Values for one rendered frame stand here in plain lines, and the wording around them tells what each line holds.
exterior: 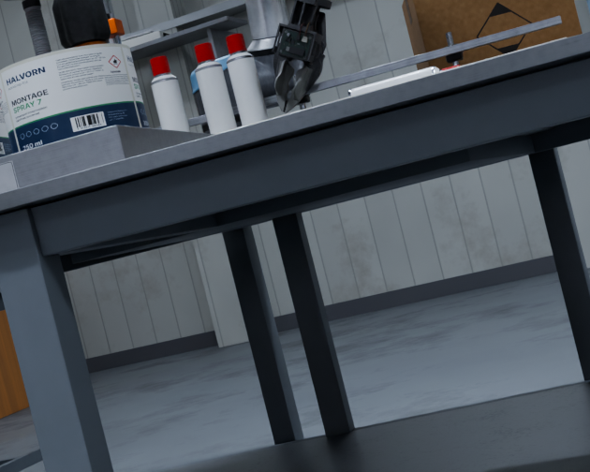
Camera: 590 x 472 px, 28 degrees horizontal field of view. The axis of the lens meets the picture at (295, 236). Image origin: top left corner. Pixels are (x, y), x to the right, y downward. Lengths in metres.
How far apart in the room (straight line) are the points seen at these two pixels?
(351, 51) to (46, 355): 7.39
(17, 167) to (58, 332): 0.21
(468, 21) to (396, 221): 6.35
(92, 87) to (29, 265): 0.34
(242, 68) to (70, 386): 0.91
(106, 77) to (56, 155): 0.25
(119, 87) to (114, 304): 7.96
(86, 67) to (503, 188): 6.90
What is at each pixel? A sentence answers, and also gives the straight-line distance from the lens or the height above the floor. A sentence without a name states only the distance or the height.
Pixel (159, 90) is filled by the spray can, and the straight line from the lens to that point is 2.20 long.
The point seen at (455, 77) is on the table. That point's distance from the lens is 1.25.
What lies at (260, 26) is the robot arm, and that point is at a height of 1.15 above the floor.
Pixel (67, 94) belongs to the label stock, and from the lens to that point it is 1.64.
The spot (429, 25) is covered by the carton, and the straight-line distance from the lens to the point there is 2.30.
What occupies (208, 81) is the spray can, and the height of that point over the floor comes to 1.01.
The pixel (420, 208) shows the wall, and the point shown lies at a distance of 8.56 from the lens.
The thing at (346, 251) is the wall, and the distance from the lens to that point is 8.74.
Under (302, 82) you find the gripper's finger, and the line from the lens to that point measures 2.13.
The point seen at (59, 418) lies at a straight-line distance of 1.43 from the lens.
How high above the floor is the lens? 0.70
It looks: level
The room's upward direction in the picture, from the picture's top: 14 degrees counter-clockwise
